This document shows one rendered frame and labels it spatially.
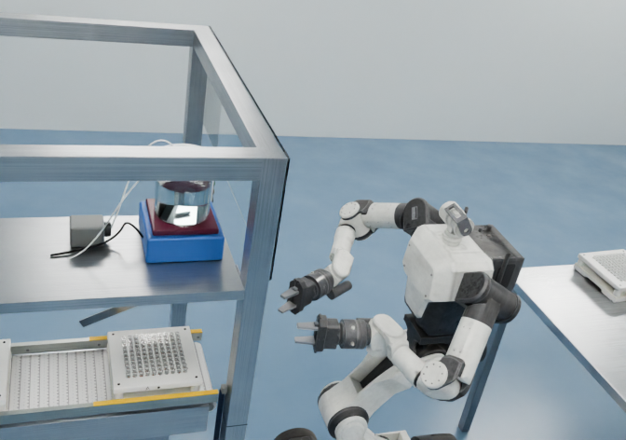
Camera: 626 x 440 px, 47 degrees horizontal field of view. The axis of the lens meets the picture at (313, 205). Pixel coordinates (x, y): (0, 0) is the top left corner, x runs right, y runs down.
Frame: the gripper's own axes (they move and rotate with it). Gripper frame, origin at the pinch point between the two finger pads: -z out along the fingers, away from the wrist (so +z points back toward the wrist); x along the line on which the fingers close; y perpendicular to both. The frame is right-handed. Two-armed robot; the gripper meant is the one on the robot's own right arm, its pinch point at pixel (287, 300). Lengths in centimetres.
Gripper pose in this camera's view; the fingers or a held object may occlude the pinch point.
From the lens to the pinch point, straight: 230.1
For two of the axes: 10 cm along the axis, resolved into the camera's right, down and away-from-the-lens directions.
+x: -1.5, 8.7, 4.7
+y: -7.5, -4.1, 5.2
